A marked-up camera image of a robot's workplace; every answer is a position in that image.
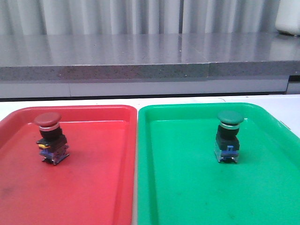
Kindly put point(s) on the green mushroom push button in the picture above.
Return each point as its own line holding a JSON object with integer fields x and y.
{"x": 227, "y": 145}

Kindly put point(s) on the red mushroom push button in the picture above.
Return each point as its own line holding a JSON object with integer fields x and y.
{"x": 53, "y": 145}

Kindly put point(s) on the grey stone countertop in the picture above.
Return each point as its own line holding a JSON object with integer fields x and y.
{"x": 154, "y": 56}

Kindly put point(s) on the green plastic tray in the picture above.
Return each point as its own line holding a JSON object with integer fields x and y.
{"x": 180, "y": 181}

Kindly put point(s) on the red plastic tray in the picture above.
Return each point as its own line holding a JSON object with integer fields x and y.
{"x": 92, "y": 186}

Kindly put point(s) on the white container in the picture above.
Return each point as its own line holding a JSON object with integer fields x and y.
{"x": 288, "y": 17}

